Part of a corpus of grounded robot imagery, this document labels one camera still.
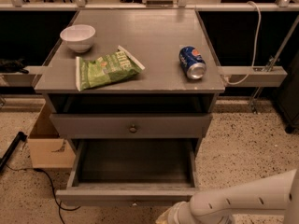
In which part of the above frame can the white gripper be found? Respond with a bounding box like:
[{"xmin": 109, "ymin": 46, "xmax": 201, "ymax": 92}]
[{"xmin": 155, "ymin": 202, "xmax": 191, "ymax": 224}]

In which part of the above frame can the grey drawer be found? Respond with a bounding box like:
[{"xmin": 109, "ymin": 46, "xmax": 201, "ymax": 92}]
[
  {"xmin": 56, "ymin": 139, "xmax": 199, "ymax": 206},
  {"xmin": 50, "ymin": 114, "xmax": 211, "ymax": 139}
]

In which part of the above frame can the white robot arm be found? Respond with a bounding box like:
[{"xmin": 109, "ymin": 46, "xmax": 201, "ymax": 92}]
[{"xmin": 155, "ymin": 169, "xmax": 299, "ymax": 224}]

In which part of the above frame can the grey top drawer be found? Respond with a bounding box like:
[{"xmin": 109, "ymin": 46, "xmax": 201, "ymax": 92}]
[{"xmin": 50, "ymin": 114, "xmax": 211, "ymax": 139}]

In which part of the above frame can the grey wooden drawer cabinet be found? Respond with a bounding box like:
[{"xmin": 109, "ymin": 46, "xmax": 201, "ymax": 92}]
[{"xmin": 33, "ymin": 8, "xmax": 226, "ymax": 156}]

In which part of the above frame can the cardboard box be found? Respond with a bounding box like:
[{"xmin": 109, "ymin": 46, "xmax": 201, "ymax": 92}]
[{"xmin": 27, "ymin": 105, "xmax": 75, "ymax": 169}]

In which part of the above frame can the green chip bag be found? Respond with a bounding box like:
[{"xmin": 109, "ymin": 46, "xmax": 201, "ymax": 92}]
[{"xmin": 76, "ymin": 46, "xmax": 145, "ymax": 91}]

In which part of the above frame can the blue soda can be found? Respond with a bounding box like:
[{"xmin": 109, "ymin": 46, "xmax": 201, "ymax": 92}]
[{"xmin": 178, "ymin": 46, "xmax": 206, "ymax": 80}]

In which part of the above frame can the black bar on floor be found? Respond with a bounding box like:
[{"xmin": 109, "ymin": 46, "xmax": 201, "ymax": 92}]
[{"xmin": 0, "ymin": 132, "xmax": 27, "ymax": 172}]

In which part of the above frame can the white ceramic bowl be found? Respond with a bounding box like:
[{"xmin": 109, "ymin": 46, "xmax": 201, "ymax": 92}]
[{"xmin": 60, "ymin": 24, "xmax": 95, "ymax": 53}]

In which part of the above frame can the black floor cable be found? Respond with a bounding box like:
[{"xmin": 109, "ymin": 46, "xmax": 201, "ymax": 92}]
[{"xmin": 5, "ymin": 163, "xmax": 81, "ymax": 224}]

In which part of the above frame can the white hanging cable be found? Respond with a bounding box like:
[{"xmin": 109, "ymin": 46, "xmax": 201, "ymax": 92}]
[{"xmin": 223, "ymin": 0, "xmax": 263, "ymax": 86}]

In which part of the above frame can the black object on rail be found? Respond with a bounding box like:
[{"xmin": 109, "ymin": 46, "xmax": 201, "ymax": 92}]
[{"xmin": 0, "ymin": 59, "xmax": 29, "ymax": 74}]

